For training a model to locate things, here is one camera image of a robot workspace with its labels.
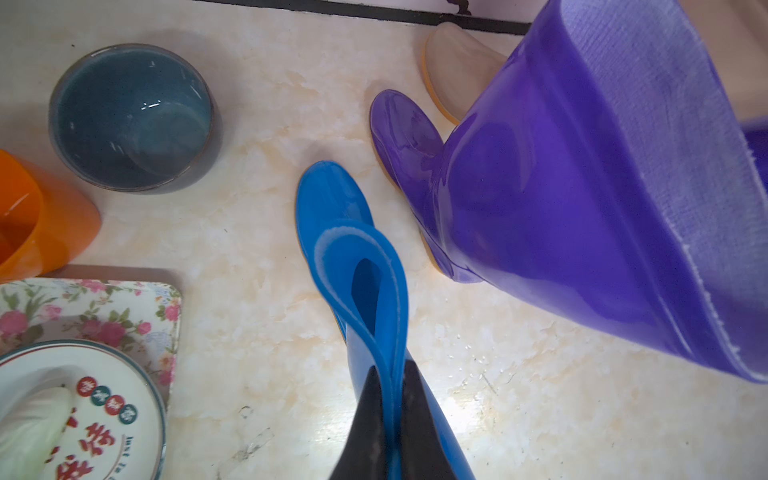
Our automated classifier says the orange plastic cup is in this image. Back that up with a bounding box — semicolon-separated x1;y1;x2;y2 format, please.
1;150;101;283

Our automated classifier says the purple rain boot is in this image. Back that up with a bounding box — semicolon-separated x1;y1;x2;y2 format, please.
370;1;767;383

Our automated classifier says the blue rain boot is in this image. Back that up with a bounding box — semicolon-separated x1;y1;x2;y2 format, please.
295;161;474;479

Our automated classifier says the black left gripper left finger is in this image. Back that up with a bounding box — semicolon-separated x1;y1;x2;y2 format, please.
330;366;387;480

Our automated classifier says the white green vegetable toy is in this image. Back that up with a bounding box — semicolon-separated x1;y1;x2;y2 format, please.
1;386;75;479

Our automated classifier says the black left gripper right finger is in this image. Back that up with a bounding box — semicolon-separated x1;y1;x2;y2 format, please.
400;360;457;480

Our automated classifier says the beige rain boot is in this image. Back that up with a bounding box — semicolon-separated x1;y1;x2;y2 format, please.
421;0;768;126

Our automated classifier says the grey blue ceramic bowl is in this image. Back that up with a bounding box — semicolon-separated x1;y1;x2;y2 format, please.
48;43;222;194

